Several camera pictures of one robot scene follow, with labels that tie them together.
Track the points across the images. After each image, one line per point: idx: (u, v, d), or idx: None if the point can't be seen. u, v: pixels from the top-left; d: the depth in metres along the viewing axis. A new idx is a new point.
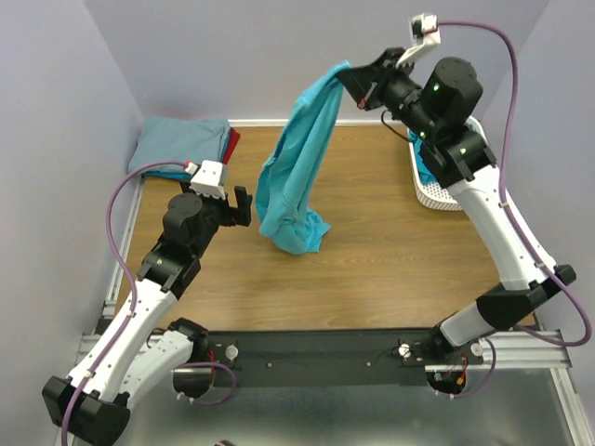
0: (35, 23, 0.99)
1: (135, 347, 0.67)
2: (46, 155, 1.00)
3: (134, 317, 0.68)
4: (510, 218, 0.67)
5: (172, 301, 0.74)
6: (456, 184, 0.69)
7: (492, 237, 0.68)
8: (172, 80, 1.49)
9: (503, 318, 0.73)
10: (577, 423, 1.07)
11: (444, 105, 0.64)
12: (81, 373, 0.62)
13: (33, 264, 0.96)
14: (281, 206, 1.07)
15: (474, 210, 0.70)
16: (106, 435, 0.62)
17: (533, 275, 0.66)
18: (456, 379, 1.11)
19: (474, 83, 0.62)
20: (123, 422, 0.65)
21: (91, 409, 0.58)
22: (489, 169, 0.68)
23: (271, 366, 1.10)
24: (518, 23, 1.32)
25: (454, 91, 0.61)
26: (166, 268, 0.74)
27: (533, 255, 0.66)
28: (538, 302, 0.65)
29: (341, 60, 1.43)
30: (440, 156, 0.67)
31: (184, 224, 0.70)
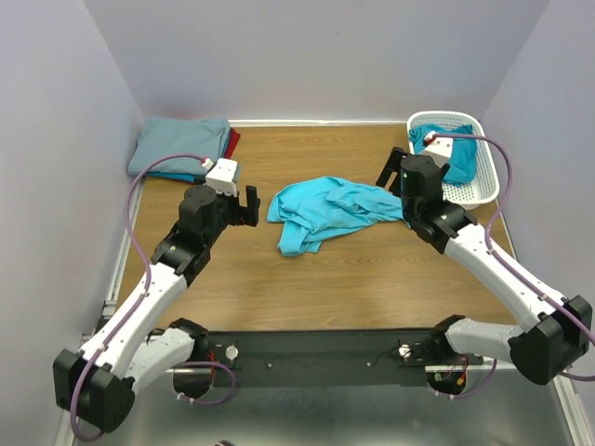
0: (35, 21, 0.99)
1: (146, 325, 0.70)
2: (45, 152, 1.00)
3: (148, 295, 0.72)
4: (502, 262, 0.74)
5: (183, 285, 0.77)
6: (448, 247, 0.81)
7: (491, 281, 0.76)
8: (173, 80, 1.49)
9: (535, 370, 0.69)
10: (577, 423, 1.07)
11: (416, 187, 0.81)
12: (94, 345, 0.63)
13: (33, 263, 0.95)
14: (310, 226, 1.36)
15: (470, 263, 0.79)
16: (111, 419, 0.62)
17: (539, 308, 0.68)
18: (456, 380, 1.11)
19: (432, 164, 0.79)
20: (127, 404, 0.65)
21: (101, 382, 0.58)
22: (471, 229, 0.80)
23: (271, 366, 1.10)
24: (518, 25, 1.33)
25: (416, 174, 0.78)
26: (180, 255, 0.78)
27: (535, 290, 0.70)
28: (553, 334, 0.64)
29: (341, 60, 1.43)
30: (428, 227, 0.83)
31: (198, 212, 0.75)
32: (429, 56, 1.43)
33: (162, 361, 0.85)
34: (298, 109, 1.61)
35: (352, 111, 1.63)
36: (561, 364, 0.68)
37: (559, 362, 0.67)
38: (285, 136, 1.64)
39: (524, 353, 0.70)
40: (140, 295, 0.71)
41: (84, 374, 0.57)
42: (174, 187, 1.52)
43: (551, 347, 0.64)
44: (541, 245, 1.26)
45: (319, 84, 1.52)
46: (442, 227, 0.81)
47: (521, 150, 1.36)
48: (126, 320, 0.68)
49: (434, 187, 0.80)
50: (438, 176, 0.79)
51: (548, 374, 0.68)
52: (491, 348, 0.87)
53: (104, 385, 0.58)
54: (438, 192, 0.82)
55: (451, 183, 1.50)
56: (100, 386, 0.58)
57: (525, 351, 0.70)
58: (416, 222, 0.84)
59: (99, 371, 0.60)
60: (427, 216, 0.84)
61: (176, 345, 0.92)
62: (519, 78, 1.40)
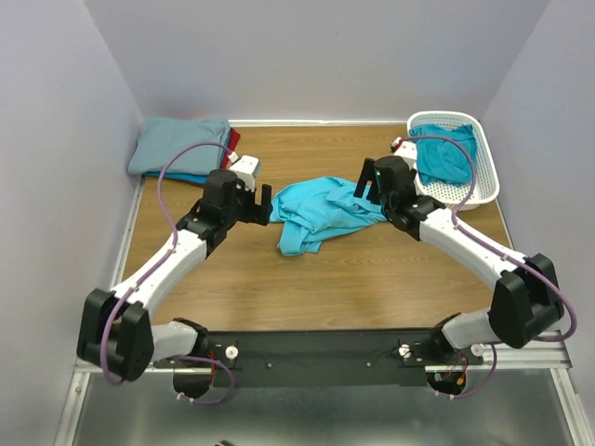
0: (34, 21, 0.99)
1: (170, 278, 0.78)
2: (46, 153, 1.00)
3: (175, 252, 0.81)
4: (467, 234, 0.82)
5: (202, 253, 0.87)
6: (422, 232, 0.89)
7: (461, 253, 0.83)
8: (173, 80, 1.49)
9: (511, 334, 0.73)
10: (577, 423, 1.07)
11: (390, 180, 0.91)
12: (126, 285, 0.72)
13: (33, 264, 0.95)
14: (309, 227, 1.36)
15: (441, 242, 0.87)
16: (134, 362, 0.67)
17: (501, 268, 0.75)
18: (455, 380, 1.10)
19: (400, 161, 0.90)
20: (147, 354, 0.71)
21: (132, 318, 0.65)
22: (439, 212, 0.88)
23: (271, 366, 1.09)
24: (518, 25, 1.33)
25: (385, 167, 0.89)
26: (199, 228, 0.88)
27: (497, 253, 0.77)
28: (516, 287, 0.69)
29: (341, 60, 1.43)
30: (403, 217, 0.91)
31: (222, 188, 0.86)
32: (429, 56, 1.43)
33: (169, 343, 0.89)
34: (298, 109, 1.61)
35: (352, 111, 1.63)
36: (534, 322, 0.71)
37: (530, 320, 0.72)
38: (285, 136, 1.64)
39: (499, 317, 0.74)
40: (168, 250, 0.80)
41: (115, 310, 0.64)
42: (174, 187, 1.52)
43: (517, 300, 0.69)
44: (541, 245, 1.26)
45: (319, 84, 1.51)
46: (413, 215, 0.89)
47: (521, 150, 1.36)
48: (153, 269, 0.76)
49: (404, 180, 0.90)
50: (406, 171, 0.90)
51: (522, 334, 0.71)
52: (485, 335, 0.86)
53: (134, 321, 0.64)
54: (410, 186, 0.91)
55: (451, 183, 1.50)
56: (130, 321, 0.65)
57: (498, 315, 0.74)
58: (392, 214, 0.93)
59: (129, 309, 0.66)
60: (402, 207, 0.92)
61: (185, 331, 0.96)
62: (520, 78, 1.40)
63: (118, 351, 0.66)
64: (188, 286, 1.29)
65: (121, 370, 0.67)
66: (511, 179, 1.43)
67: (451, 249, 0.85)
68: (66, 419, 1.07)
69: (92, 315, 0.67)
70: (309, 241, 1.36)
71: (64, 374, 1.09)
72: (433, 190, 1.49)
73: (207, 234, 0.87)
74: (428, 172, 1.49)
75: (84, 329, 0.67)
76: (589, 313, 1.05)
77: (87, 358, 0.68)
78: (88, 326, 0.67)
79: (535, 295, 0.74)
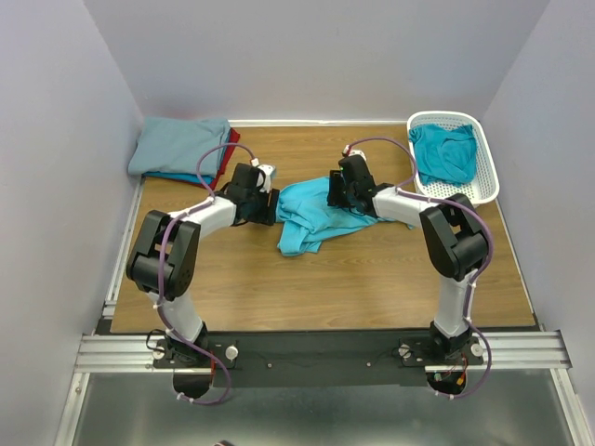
0: (33, 19, 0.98)
1: (207, 221, 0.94)
2: (45, 153, 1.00)
3: (214, 203, 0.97)
4: (405, 195, 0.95)
5: (231, 216, 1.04)
6: (376, 208, 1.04)
7: (406, 214, 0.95)
8: (173, 80, 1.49)
9: (445, 262, 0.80)
10: (577, 423, 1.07)
11: (350, 175, 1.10)
12: (177, 213, 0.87)
13: (32, 264, 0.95)
14: (308, 227, 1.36)
15: (390, 209, 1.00)
16: (181, 274, 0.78)
17: (425, 206, 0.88)
18: (455, 380, 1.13)
19: (357, 157, 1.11)
20: (189, 274, 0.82)
21: (188, 230, 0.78)
22: (388, 188, 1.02)
23: (271, 366, 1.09)
24: (519, 24, 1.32)
25: (346, 162, 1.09)
26: (230, 198, 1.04)
27: (424, 199, 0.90)
28: (433, 215, 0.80)
29: (341, 60, 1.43)
30: (362, 201, 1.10)
31: (250, 171, 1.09)
32: (428, 56, 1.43)
33: (186, 308, 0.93)
34: (299, 109, 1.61)
35: (352, 111, 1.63)
36: (460, 246, 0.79)
37: (458, 246, 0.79)
38: (285, 136, 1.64)
39: (433, 250, 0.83)
40: (210, 199, 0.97)
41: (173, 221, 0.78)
42: (173, 187, 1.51)
43: (435, 225, 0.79)
44: (542, 245, 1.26)
45: (319, 84, 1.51)
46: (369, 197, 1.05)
47: (521, 150, 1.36)
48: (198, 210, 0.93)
49: (363, 171, 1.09)
50: (363, 164, 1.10)
51: (451, 256, 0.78)
52: (452, 299, 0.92)
53: (190, 231, 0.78)
54: (367, 177, 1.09)
55: (451, 183, 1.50)
56: (186, 231, 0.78)
57: (433, 249, 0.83)
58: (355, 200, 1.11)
59: (184, 224, 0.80)
60: (361, 193, 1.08)
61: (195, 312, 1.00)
62: (520, 78, 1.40)
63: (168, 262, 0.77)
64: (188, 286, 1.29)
65: (169, 278, 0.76)
66: (511, 178, 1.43)
67: (399, 213, 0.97)
68: (66, 419, 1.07)
69: (151, 229, 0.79)
70: (308, 239, 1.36)
71: (65, 374, 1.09)
72: (433, 190, 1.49)
73: (234, 203, 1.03)
74: (428, 172, 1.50)
75: (140, 242, 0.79)
76: (588, 313, 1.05)
77: (139, 269, 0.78)
78: (146, 239, 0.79)
79: (465, 229, 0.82)
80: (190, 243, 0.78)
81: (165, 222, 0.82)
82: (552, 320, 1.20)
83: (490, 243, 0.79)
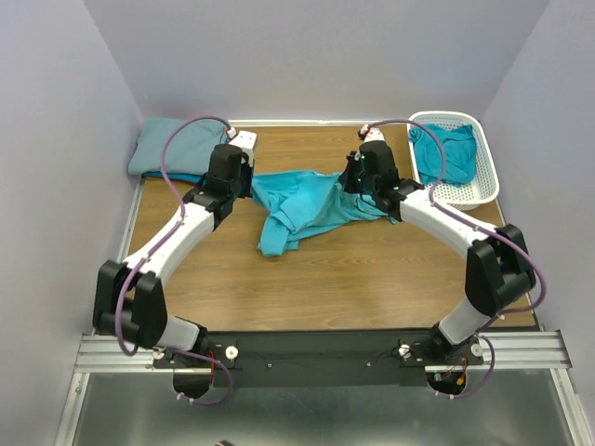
0: (33, 17, 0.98)
1: (179, 250, 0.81)
2: (45, 154, 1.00)
3: (182, 224, 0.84)
4: (441, 209, 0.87)
5: (210, 226, 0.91)
6: (403, 213, 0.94)
7: (440, 229, 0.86)
8: (173, 80, 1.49)
9: (486, 301, 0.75)
10: (577, 423, 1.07)
11: (373, 165, 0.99)
12: (137, 257, 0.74)
13: (33, 264, 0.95)
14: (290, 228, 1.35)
15: (422, 219, 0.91)
16: (150, 330, 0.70)
17: (472, 237, 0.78)
18: (455, 380, 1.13)
19: (383, 146, 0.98)
20: (161, 321, 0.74)
21: (146, 286, 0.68)
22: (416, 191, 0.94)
23: (271, 366, 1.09)
24: (519, 24, 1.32)
25: (369, 151, 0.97)
26: (206, 201, 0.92)
27: (469, 224, 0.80)
28: (485, 254, 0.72)
29: (341, 61, 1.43)
30: (385, 199, 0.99)
31: (229, 159, 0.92)
32: (428, 56, 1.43)
33: (175, 331, 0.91)
34: (298, 109, 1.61)
35: (352, 111, 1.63)
36: (507, 288, 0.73)
37: (506, 287, 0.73)
38: (284, 136, 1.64)
39: (473, 286, 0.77)
40: (177, 223, 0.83)
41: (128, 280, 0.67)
42: (174, 187, 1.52)
43: (487, 266, 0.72)
44: (541, 245, 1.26)
45: (319, 84, 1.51)
46: (393, 196, 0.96)
47: (521, 150, 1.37)
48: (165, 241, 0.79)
49: (387, 163, 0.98)
50: (389, 155, 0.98)
51: (495, 299, 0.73)
52: (471, 320, 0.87)
53: (148, 288, 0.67)
54: (392, 170, 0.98)
55: (451, 183, 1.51)
56: (145, 289, 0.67)
57: (473, 285, 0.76)
58: (376, 197, 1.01)
59: (142, 279, 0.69)
60: (383, 190, 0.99)
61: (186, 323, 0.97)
62: (519, 78, 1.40)
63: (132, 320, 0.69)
64: (188, 287, 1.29)
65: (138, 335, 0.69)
66: (511, 178, 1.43)
67: (429, 225, 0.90)
68: (66, 418, 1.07)
69: (106, 286, 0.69)
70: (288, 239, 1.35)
71: (64, 374, 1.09)
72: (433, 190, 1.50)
73: (213, 208, 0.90)
74: (428, 172, 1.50)
75: (98, 300, 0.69)
76: (588, 314, 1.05)
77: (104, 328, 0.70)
78: (103, 295, 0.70)
79: (509, 264, 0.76)
80: (152, 300, 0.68)
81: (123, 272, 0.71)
82: (552, 319, 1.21)
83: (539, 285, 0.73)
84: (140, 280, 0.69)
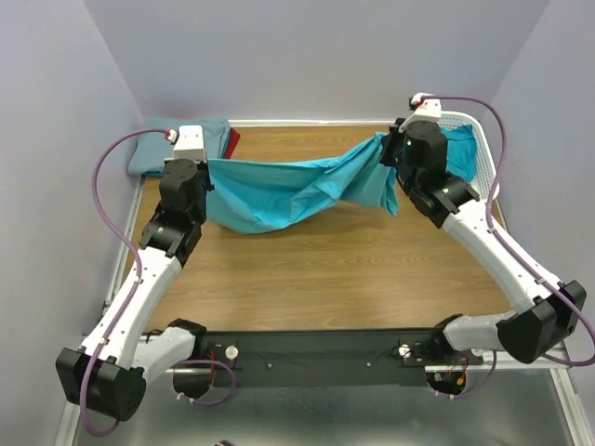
0: (32, 17, 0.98)
1: (143, 314, 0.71)
2: (45, 153, 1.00)
3: (141, 282, 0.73)
4: (501, 241, 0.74)
5: (178, 266, 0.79)
6: (446, 223, 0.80)
7: (492, 264, 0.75)
8: (172, 80, 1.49)
9: (521, 351, 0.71)
10: (577, 423, 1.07)
11: (420, 155, 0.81)
12: (94, 339, 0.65)
13: (33, 263, 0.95)
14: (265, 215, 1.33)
15: (469, 242, 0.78)
16: (125, 408, 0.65)
17: (535, 292, 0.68)
18: (455, 380, 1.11)
19: (440, 135, 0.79)
20: (138, 388, 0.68)
21: (108, 376, 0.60)
22: (473, 203, 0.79)
23: (271, 366, 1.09)
24: (518, 24, 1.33)
25: (422, 142, 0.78)
26: (167, 238, 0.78)
27: (533, 273, 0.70)
28: (547, 317, 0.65)
29: (341, 61, 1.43)
30: (429, 199, 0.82)
31: (182, 188, 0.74)
32: (428, 56, 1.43)
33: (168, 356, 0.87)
34: (298, 109, 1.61)
35: (352, 111, 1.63)
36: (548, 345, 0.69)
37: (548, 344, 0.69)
38: (284, 136, 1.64)
39: (512, 330, 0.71)
40: (135, 283, 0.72)
41: (87, 373, 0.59)
42: None
43: (543, 330, 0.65)
44: (542, 245, 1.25)
45: (319, 84, 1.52)
46: (440, 197, 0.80)
47: (521, 150, 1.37)
48: (124, 310, 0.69)
49: (439, 157, 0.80)
50: (443, 147, 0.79)
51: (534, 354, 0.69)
52: (489, 346, 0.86)
53: (111, 378, 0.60)
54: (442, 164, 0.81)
55: None
56: (107, 378, 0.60)
57: (513, 330, 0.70)
58: (416, 194, 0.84)
59: (103, 367, 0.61)
60: (428, 188, 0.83)
61: (180, 338, 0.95)
62: (519, 79, 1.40)
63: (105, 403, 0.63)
64: (188, 287, 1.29)
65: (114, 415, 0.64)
66: (511, 178, 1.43)
67: (477, 250, 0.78)
68: (66, 419, 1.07)
69: (67, 376, 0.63)
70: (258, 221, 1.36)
71: None
72: None
73: (174, 251, 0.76)
74: None
75: (66, 386, 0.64)
76: (588, 314, 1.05)
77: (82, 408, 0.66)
78: (68, 385, 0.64)
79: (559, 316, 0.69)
80: (119, 387, 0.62)
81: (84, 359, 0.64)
82: None
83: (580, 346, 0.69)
84: (103, 366, 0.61)
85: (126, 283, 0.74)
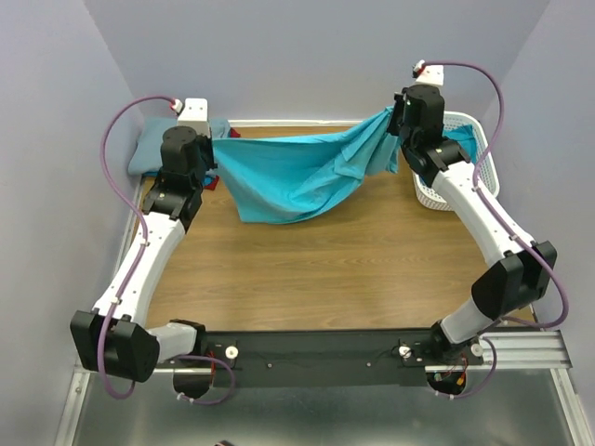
0: (33, 18, 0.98)
1: (152, 277, 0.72)
2: (45, 154, 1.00)
3: (148, 244, 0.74)
4: (483, 200, 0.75)
5: (181, 231, 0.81)
6: (436, 181, 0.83)
7: (472, 221, 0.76)
8: (172, 80, 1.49)
9: (491, 303, 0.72)
10: (577, 423, 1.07)
11: (417, 116, 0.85)
12: (107, 300, 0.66)
13: (33, 263, 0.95)
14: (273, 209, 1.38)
15: (455, 199, 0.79)
16: (143, 367, 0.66)
17: (506, 247, 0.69)
18: (455, 380, 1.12)
19: (438, 97, 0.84)
20: (152, 348, 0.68)
21: (124, 334, 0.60)
22: (463, 165, 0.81)
23: (271, 366, 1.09)
24: (518, 24, 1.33)
25: (419, 101, 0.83)
26: (167, 202, 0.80)
27: (507, 229, 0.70)
28: (514, 268, 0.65)
29: (340, 61, 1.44)
30: (422, 158, 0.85)
31: (182, 150, 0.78)
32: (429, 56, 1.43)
33: (170, 346, 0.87)
34: (298, 110, 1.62)
35: (352, 111, 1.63)
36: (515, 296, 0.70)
37: (515, 298, 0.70)
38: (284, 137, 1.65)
39: (483, 283, 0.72)
40: (142, 245, 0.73)
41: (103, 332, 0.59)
42: None
43: (510, 281, 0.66)
44: None
45: (319, 85, 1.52)
46: (432, 155, 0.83)
47: (521, 150, 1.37)
48: (133, 272, 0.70)
49: (434, 117, 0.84)
50: (439, 107, 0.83)
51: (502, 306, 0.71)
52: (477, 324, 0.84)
53: (127, 336, 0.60)
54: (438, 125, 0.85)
55: None
56: (124, 335, 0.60)
57: (485, 282, 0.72)
58: (411, 154, 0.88)
59: (119, 325, 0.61)
60: (422, 148, 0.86)
61: (183, 329, 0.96)
62: (519, 79, 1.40)
63: (122, 362, 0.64)
64: (188, 286, 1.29)
65: (132, 373, 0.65)
66: (511, 178, 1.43)
67: (461, 209, 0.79)
68: (66, 418, 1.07)
69: (84, 337, 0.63)
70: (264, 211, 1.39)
71: (65, 375, 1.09)
72: None
73: (177, 214, 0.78)
74: None
75: (81, 349, 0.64)
76: (588, 314, 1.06)
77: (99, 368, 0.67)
78: (84, 346, 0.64)
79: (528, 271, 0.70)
80: (135, 345, 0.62)
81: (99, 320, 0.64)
82: (551, 319, 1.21)
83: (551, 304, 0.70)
84: (118, 325, 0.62)
85: (133, 248, 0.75)
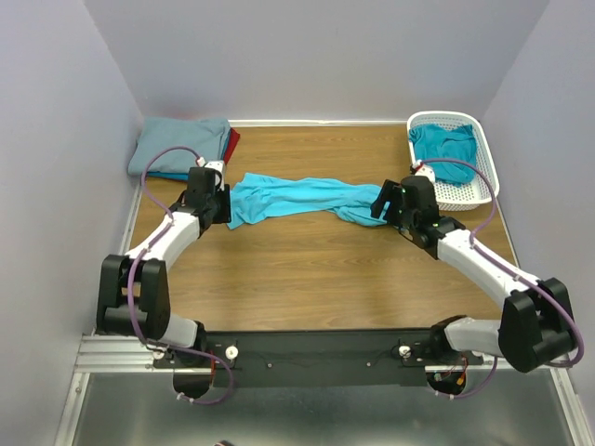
0: (32, 17, 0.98)
1: (173, 247, 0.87)
2: (44, 154, 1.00)
3: (173, 224, 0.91)
4: (482, 254, 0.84)
5: (195, 232, 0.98)
6: (439, 250, 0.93)
7: (477, 272, 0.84)
8: (172, 80, 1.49)
9: (519, 353, 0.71)
10: (577, 423, 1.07)
11: (414, 200, 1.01)
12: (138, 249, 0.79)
13: (33, 264, 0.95)
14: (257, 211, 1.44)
15: (459, 260, 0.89)
16: (158, 318, 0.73)
17: (512, 286, 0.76)
18: (456, 379, 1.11)
19: (426, 180, 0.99)
20: (165, 310, 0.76)
21: (152, 269, 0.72)
22: (459, 232, 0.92)
23: (271, 366, 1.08)
24: (519, 24, 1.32)
25: (409, 187, 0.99)
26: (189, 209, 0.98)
27: (509, 272, 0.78)
28: (524, 305, 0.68)
29: (340, 60, 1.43)
30: (422, 235, 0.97)
31: (205, 174, 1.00)
32: (429, 57, 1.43)
33: (176, 327, 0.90)
34: (299, 109, 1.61)
35: (352, 111, 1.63)
36: (542, 343, 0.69)
37: (543, 344, 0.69)
38: (284, 136, 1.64)
39: (507, 334, 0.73)
40: (169, 222, 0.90)
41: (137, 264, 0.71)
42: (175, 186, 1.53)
43: (523, 318, 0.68)
44: (542, 246, 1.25)
45: (319, 84, 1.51)
46: (432, 232, 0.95)
47: (521, 150, 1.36)
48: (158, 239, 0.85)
49: (428, 198, 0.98)
50: (429, 190, 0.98)
51: (529, 355, 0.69)
52: (490, 350, 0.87)
53: (155, 271, 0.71)
54: (432, 205, 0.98)
55: (451, 183, 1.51)
56: (152, 272, 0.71)
57: (508, 332, 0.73)
58: (414, 231, 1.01)
59: (147, 264, 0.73)
60: (422, 226, 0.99)
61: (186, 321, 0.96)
62: (520, 78, 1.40)
63: (141, 308, 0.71)
64: (187, 287, 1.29)
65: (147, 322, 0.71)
66: (511, 178, 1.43)
67: (467, 267, 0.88)
68: (66, 418, 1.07)
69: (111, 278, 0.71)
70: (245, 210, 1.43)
71: (65, 375, 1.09)
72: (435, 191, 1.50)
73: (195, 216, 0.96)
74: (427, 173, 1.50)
75: (102, 295, 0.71)
76: (588, 314, 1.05)
77: (111, 322, 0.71)
78: (107, 291, 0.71)
79: (549, 320, 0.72)
80: (158, 283, 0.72)
81: (125, 265, 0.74)
82: None
83: (578, 346, 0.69)
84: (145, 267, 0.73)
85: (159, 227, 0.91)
